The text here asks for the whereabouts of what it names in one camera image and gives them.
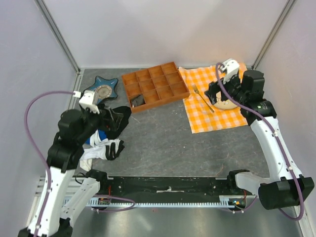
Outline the yellow checkered cloth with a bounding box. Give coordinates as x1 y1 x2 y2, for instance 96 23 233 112
179 66 247 133

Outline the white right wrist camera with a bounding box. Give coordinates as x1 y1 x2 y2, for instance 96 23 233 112
220 58 239 84

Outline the slotted cable duct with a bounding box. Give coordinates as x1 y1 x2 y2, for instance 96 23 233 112
86 196 251 210

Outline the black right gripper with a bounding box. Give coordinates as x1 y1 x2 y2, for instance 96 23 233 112
205 71 248 104

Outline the blue white garment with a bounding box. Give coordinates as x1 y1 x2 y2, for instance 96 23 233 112
85 130 108 147

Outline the gold fork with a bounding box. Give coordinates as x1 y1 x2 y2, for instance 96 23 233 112
192 83 215 114

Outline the white black striped garment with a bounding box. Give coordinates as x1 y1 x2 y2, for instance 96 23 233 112
79 139 125 171

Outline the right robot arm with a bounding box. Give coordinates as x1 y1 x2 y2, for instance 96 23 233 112
205 69 315 210

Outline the olive grey underwear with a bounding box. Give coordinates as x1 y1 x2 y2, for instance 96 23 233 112
130 94 146 108

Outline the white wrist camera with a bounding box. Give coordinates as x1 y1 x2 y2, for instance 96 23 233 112
220 58 239 84
73 90 100 114

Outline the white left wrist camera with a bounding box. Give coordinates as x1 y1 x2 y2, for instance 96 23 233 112
73 90 100 114

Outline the blue star shaped dish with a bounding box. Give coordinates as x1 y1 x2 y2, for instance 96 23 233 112
85 76 119 103

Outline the wooden compartment tray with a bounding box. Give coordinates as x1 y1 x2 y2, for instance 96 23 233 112
121 62 190 113

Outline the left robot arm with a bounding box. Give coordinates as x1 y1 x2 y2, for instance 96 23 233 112
18 105 131 237

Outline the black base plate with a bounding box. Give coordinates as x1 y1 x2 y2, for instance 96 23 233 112
85 170 251 204

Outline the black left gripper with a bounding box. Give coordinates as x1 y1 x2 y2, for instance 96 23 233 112
77 104 123 143

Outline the bird pattern ceramic plate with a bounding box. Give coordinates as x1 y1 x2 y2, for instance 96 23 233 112
213 93 237 110

